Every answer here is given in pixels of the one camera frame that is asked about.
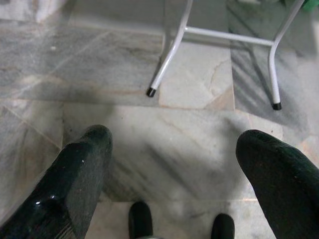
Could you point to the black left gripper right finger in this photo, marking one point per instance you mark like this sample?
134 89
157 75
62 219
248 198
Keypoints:
286 189

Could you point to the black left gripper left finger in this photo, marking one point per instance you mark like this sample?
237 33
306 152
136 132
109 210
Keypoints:
62 189

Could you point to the black robot foot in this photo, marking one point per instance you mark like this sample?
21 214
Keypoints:
140 221
223 227

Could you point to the white folding table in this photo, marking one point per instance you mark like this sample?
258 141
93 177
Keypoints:
224 36

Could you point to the green plastic crate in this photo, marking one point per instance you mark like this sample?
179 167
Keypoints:
312 5

